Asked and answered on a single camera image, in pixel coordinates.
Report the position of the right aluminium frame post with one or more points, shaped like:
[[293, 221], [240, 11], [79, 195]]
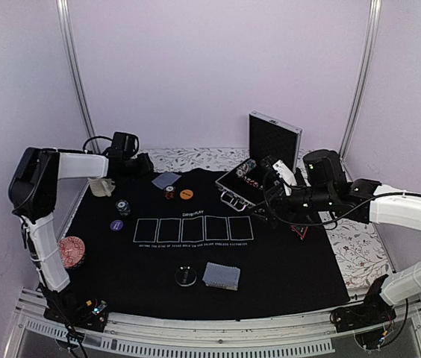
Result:
[[363, 73]]

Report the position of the orange black 100 chip stack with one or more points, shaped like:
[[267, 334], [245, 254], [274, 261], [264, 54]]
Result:
[[169, 192]]

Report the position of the left poker chip row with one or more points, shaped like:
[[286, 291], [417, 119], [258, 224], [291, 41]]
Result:
[[244, 168]]

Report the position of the red black triangle card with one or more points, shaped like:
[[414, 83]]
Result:
[[301, 231]]

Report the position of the aluminium frame post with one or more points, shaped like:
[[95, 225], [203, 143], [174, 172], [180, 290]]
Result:
[[64, 19], [363, 73]]

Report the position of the small green circuit board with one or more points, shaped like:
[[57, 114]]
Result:
[[96, 307]]

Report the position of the cream ceramic mug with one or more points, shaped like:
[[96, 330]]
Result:
[[101, 187]]

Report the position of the left aluminium frame post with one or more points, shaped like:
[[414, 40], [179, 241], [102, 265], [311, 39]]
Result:
[[64, 19]]

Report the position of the red dice row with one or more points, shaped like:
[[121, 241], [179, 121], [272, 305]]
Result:
[[253, 183]]

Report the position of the single blue playing card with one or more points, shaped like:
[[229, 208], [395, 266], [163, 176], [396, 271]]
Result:
[[165, 179]]

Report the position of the orange big blind button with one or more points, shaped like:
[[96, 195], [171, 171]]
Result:
[[186, 194]]

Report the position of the blue green 50 chip stack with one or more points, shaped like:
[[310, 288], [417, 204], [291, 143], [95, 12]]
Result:
[[123, 208]]

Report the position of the aluminium poker chip case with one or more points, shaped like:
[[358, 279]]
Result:
[[270, 140]]

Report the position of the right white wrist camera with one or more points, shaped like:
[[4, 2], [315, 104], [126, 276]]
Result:
[[277, 170]]

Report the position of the black poker table mat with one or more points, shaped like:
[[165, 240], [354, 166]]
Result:
[[196, 258]]

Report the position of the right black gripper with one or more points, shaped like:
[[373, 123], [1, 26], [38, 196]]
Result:
[[271, 220]]

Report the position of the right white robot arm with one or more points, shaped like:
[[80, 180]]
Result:
[[366, 201]]

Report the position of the clear dealer button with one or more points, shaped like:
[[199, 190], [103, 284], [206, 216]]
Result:
[[185, 276]]

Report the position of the red patterned round tin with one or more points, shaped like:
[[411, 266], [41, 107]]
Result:
[[72, 252]]

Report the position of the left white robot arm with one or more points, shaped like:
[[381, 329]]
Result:
[[33, 193]]

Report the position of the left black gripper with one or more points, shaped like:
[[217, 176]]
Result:
[[148, 167]]

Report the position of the purple small blind button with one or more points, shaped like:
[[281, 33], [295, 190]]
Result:
[[116, 225]]

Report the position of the blue playing card deck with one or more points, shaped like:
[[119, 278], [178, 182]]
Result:
[[220, 276]]

